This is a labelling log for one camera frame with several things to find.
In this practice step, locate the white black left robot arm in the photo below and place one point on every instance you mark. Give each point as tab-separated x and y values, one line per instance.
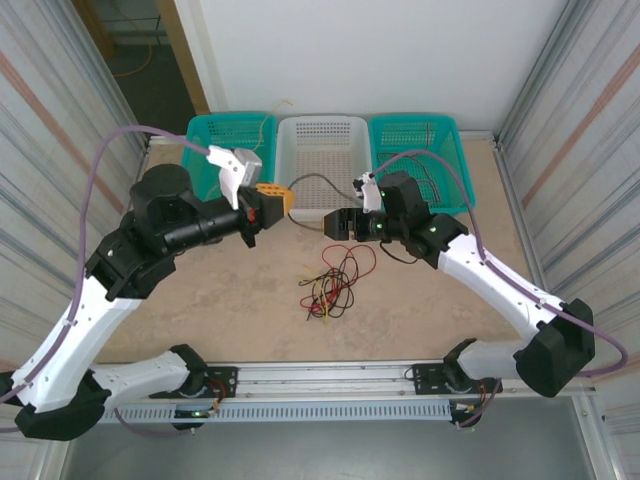
90	320

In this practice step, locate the brown wooden board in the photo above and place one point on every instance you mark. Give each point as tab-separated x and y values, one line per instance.
92	20

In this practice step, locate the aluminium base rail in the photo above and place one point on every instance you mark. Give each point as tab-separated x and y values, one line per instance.
325	372

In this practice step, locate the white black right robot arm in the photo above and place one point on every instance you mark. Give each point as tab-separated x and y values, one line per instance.
500	295

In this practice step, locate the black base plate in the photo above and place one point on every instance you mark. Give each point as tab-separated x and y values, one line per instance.
225	375
425	377

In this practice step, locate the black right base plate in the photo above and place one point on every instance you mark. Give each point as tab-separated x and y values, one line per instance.
425	377

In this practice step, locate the teal plastic basket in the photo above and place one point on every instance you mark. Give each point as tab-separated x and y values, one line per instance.
225	131
400	135

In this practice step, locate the white plastic basket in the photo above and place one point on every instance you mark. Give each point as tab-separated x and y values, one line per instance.
325	135

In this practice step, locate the wooden door frame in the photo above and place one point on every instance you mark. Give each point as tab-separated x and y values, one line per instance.
182	50

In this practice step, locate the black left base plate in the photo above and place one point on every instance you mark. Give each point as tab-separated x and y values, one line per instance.
225	375

